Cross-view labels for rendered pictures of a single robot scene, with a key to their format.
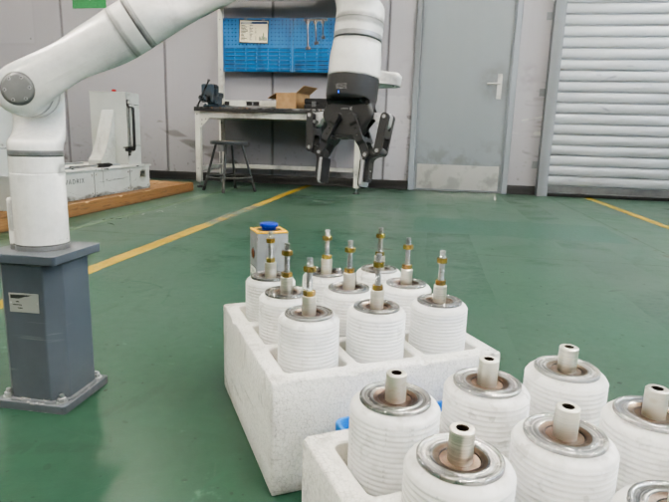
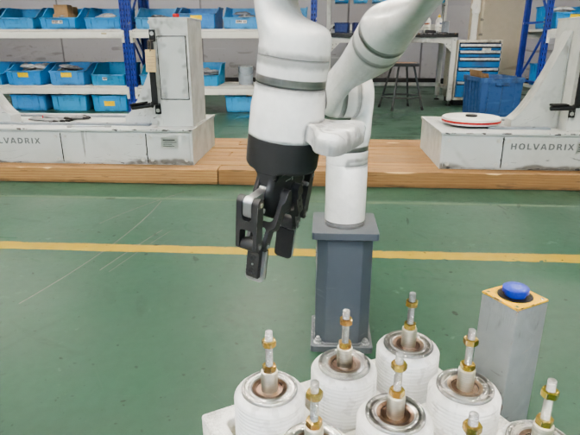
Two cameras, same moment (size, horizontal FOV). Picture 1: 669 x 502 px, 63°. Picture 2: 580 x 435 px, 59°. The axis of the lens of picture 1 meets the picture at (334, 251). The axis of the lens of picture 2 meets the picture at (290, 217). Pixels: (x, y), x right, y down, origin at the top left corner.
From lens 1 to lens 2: 97 cm
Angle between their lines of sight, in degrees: 81
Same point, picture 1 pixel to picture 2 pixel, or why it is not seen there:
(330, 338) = (245, 424)
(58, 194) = (343, 184)
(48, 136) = not seen: hidden behind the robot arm
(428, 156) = not seen: outside the picture
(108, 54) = (353, 68)
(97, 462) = not seen: hidden behind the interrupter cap
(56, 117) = (362, 117)
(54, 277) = (323, 248)
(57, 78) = (334, 89)
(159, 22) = (375, 34)
